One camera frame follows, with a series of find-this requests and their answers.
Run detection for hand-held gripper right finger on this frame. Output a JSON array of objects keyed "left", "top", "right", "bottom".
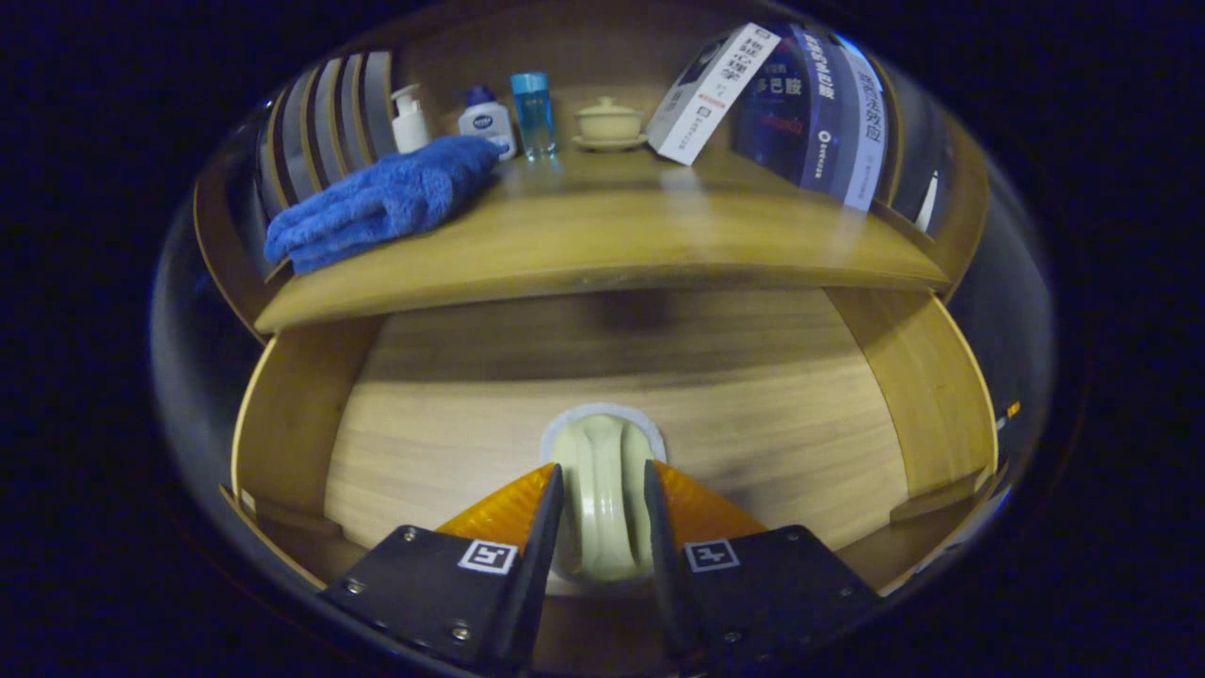
[{"left": 643, "top": 459, "right": 886, "bottom": 671}]

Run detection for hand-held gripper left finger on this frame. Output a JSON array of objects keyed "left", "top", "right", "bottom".
[{"left": 318, "top": 461, "right": 566, "bottom": 671}]

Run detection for cream scrub brush white pad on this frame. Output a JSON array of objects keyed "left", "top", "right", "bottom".
[{"left": 540, "top": 403, "right": 667, "bottom": 583}]

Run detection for wooden countertop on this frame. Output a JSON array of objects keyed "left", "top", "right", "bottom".
[{"left": 254, "top": 141, "right": 952, "bottom": 332}]

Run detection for folded blue towel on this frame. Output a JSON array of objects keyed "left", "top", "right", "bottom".
[{"left": 264, "top": 135, "right": 505, "bottom": 276}]

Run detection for white bottle with blue cap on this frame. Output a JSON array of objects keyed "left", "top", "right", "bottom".
[{"left": 458, "top": 86, "right": 519, "bottom": 161}]

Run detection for cream lidded teacup with saucer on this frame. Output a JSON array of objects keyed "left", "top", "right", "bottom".
[{"left": 571, "top": 96, "right": 650, "bottom": 153}]

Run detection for clear blue bottle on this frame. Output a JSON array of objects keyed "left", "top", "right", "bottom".
[{"left": 510, "top": 72, "right": 558, "bottom": 161}]

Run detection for white pump bottle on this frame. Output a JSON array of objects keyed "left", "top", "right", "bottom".
[{"left": 390, "top": 83, "right": 432, "bottom": 154}]

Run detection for dark blue book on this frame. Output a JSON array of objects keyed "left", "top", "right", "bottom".
[{"left": 734, "top": 24, "right": 862, "bottom": 199}]

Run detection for white book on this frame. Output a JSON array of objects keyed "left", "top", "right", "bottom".
[{"left": 646, "top": 23, "right": 782, "bottom": 167}]

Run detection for pale grey book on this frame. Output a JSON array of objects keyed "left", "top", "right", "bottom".
[{"left": 828, "top": 33, "right": 891, "bottom": 213}]

